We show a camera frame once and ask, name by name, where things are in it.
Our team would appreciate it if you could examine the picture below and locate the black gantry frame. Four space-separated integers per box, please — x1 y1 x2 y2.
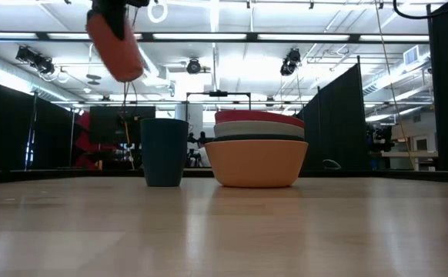
186 90 252 134

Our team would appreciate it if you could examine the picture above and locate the black table frame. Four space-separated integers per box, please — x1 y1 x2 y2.
0 32 431 44

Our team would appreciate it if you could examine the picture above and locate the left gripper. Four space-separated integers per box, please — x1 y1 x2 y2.
91 0 151 42

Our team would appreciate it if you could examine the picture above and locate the dark blue cup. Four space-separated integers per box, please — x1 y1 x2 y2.
139 117 190 189

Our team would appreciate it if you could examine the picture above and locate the black hanging cable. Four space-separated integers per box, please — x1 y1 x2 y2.
120 5 139 170

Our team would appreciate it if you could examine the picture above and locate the peach orange bowl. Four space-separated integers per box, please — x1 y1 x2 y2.
204 138 309 189

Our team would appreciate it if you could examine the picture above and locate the black table edge rail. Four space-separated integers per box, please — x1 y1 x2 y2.
0 167 448 184

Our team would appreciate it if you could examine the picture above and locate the light wooden desk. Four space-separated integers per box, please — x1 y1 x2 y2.
380 150 440 171

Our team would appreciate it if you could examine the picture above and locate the dark blue bowl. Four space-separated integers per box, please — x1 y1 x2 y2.
212 132 306 143

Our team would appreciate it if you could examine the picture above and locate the black monitor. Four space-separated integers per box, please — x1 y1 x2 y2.
89 105 157 145

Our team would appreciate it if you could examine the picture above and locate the orange cup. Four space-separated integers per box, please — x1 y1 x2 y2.
85 9 145 83

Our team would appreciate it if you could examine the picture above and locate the white bowl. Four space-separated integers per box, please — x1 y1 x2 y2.
213 120 306 139

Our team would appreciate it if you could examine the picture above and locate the white ceiling vent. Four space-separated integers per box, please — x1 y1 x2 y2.
403 45 431 67

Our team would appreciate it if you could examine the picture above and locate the person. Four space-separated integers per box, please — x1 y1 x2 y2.
196 130 212 169

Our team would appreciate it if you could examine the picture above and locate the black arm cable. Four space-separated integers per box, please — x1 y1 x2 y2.
392 0 446 21

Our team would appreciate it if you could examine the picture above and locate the red bowl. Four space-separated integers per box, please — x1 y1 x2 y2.
214 109 306 129

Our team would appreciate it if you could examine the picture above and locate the white ring light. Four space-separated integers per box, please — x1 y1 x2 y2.
147 0 169 25

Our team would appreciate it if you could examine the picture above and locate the white round pillar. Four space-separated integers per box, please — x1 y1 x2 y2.
174 103 205 134

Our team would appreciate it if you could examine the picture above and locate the black ceiling spotlight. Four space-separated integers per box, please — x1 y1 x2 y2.
186 58 203 75
15 45 56 76
279 48 303 77

